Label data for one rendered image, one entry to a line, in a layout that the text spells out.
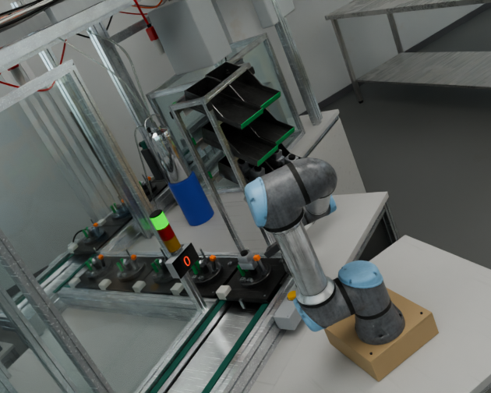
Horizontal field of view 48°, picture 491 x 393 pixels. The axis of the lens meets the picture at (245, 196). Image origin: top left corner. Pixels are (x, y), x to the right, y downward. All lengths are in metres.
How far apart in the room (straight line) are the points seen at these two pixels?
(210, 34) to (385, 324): 1.98
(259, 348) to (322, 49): 5.08
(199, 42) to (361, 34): 4.06
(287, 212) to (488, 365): 0.73
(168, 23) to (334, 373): 2.10
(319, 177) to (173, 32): 1.97
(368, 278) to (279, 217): 0.37
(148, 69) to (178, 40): 2.58
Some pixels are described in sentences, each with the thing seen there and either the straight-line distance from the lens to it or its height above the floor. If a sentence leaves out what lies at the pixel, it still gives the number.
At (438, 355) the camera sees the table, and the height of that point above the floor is 0.86.
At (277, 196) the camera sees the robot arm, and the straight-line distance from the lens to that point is 1.36.
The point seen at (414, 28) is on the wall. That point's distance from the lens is 7.49.
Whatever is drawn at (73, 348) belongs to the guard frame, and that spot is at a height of 1.47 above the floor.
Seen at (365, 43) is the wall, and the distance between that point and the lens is 7.00.
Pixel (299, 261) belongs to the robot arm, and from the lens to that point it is 1.50.
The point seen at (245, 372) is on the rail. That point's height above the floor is 0.92.
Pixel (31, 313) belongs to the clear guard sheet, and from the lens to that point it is 1.31.
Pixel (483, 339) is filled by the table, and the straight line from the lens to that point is 1.80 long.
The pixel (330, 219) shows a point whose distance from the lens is 2.57.
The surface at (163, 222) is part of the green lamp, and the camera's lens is 1.95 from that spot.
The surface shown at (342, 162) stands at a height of 0.54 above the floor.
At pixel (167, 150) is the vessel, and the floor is 1.32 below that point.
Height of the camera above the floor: 2.12
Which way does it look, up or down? 24 degrees down
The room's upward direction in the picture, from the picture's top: 25 degrees counter-clockwise
